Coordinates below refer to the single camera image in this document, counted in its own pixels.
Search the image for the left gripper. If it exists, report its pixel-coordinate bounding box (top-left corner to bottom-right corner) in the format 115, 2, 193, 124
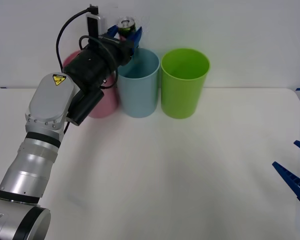
97, 24, 143, 68

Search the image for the silver drink can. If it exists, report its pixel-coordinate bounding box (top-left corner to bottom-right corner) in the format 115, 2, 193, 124
117, 16, 137, 39

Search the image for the pale blue plastic bin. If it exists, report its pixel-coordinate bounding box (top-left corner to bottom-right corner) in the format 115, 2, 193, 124
116, 48, 162, 119

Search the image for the pink plastic bin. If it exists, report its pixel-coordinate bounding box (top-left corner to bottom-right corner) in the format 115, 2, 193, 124
62, 49, 120, 119

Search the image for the green plastic bin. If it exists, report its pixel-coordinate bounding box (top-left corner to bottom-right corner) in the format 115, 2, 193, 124
160, 48, 211, 120

